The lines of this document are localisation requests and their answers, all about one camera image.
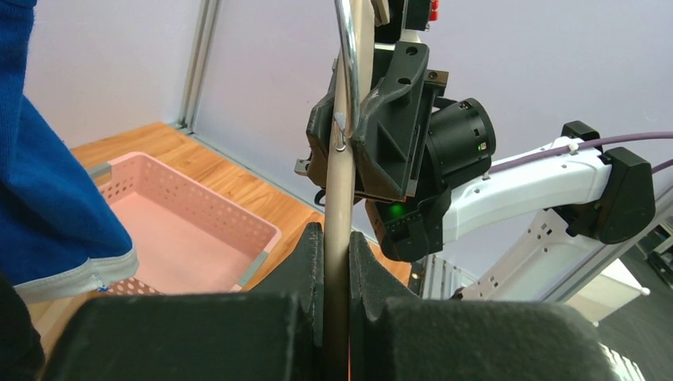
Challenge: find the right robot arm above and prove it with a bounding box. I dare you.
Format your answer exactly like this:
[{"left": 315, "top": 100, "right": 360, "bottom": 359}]
[{"left": 295, "top": 42, "right": 656, "bottom": 380}]

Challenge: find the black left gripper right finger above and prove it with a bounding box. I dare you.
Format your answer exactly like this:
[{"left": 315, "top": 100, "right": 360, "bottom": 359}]
[{"left": 349, "top": 233, "right": 616, "bottom": 380}]

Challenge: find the beige clip hanger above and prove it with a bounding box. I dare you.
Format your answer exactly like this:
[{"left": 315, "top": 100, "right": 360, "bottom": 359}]
[{"left": 323, "top": 1, "right": 390, "bottom": 380}]

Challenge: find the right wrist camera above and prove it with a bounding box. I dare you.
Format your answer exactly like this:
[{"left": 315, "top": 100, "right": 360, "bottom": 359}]
[{"left": 371, "top": 0, "right": 440, "bottom": 44}]

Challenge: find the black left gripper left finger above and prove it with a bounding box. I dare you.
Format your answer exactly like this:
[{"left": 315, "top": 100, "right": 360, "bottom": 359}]
[{"left": 43, "top": 222, "right": 323, "bottom": 380}]

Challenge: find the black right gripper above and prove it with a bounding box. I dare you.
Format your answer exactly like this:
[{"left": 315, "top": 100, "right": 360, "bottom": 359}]
[{"left": 294, "top": 42, "right": 496, "bottom": 202}]

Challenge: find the pink plastic basket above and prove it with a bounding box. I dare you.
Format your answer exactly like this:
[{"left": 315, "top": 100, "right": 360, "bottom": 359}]
[{"left": 88, "top": 152, "right": 282, "bottom": 295}]

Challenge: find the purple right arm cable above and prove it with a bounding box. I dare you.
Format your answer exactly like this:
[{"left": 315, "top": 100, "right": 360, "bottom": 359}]
[{"left": 489, "top": 131, "right": 673, "bottom": 175}]

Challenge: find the black underwear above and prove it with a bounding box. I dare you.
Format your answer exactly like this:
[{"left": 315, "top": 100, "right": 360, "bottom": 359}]
[{"left": 1, "top": 273, "right": 45, "bottom": 381}]

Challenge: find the blue underwear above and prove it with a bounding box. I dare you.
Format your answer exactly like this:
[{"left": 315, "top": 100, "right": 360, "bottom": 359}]
[{"left": 1, "top": 1, "right": 138, "bottom": 304}]

